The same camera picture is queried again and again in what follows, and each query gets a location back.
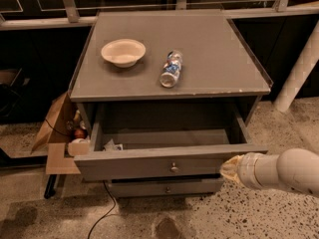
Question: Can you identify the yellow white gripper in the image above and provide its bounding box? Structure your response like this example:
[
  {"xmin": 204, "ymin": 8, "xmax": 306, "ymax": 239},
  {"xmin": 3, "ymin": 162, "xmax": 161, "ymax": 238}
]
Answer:
[{"xmin": 220, "ymin": 152, "xmax": 262, "ymax": 190}]

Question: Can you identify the grey top drawer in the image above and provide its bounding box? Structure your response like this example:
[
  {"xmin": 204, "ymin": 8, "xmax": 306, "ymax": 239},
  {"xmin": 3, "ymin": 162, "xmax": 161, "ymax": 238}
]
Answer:
[{"xmin": 75, "ymin": 101, "xmax": 267, "ymax": 180}]

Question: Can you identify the grey drawer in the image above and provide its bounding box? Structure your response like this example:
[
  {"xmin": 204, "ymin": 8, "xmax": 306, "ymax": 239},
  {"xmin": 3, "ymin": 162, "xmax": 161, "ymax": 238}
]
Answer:
[
  {"xmin": 108, "ymin": 174, "xmax": 223, "ymax": 198},
  {"xmin": 75, "ymin": 101, "xmax": 267, "ymax": 180}
]

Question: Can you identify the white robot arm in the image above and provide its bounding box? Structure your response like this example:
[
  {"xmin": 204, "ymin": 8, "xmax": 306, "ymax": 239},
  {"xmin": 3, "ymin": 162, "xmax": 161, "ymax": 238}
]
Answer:
[{"xmin": 220, "ymin": 23, "xmax": 319, "ymax": 197}]

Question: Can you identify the grey lower drawer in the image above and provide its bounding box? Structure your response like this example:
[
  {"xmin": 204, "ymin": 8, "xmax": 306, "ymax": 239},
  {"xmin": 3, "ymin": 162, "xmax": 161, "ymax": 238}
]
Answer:
[{"xmin": 108, "ymin": 174, "xmax": 223, "ymax": 198}]

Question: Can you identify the crumpled packet in drawer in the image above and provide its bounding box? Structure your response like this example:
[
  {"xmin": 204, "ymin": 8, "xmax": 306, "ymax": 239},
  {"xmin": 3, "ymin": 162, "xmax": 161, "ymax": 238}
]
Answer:
[{"xmin": 104, "ymin": 139, "xmax": 124, "ymax": 151}]

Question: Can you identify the round metal top knob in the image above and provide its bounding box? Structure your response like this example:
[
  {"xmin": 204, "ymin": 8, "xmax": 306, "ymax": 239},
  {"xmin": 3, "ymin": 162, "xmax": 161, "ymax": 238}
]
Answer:
[{"xmin": 169, "ymin": 162, "xmax": 179, "ymax": 173}]

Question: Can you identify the clear plastic water bottle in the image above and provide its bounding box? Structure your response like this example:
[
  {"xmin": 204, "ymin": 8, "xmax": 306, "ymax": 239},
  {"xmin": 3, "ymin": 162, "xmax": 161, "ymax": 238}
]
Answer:
[{"xmin": 159, "ymin": 50, "xmax": 182, "ymax": 88}]

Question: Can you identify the grey wooden cabinet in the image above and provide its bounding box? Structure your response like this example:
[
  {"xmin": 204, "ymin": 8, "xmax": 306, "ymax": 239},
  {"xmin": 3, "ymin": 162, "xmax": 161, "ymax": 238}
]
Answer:
[{"xmin": 71, "ymin": 10, "xmax": 270, "ymax": 136}]

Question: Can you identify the white tape roll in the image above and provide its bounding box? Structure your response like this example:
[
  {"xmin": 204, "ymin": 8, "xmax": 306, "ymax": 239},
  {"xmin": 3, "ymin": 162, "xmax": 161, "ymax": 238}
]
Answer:
[{"xmin": 70, "ymin": 138, "xmax": 90, "ymax": 144}]

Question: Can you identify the red round item in box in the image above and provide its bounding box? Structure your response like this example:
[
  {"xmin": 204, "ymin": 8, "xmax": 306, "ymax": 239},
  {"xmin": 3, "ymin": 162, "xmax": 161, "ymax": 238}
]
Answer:
[{"xmin": 74, "ymin": 128, "xmax": 87, "ymax": 138}]

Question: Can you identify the white paper bowl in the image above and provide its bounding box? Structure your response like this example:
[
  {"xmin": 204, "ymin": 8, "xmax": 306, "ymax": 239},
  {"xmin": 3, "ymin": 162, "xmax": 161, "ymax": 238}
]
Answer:
[{"xmin": 101, "ymin": 39, "xmax": 146, "ymax": 68}]

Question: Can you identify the brown cardboard box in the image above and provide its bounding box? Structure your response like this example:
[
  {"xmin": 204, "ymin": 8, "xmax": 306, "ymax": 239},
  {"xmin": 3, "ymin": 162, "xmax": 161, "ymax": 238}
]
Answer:
[{"xmin": 31, "ymin": 93, "xmax": 90, "ymax": 175}]

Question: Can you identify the black table leg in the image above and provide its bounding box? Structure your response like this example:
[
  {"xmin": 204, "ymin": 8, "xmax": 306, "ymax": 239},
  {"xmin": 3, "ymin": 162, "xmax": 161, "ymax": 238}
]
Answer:
[{"xmin": 44, "ymin": 174, "xmax": 57, "ymax": 199}]

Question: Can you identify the black floor cable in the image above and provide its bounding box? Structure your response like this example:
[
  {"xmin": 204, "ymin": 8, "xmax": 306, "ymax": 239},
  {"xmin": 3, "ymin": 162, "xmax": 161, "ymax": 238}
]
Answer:
[{"xmin": 87, "ymin": 180, "xmax": 119, "ymax": 239}]

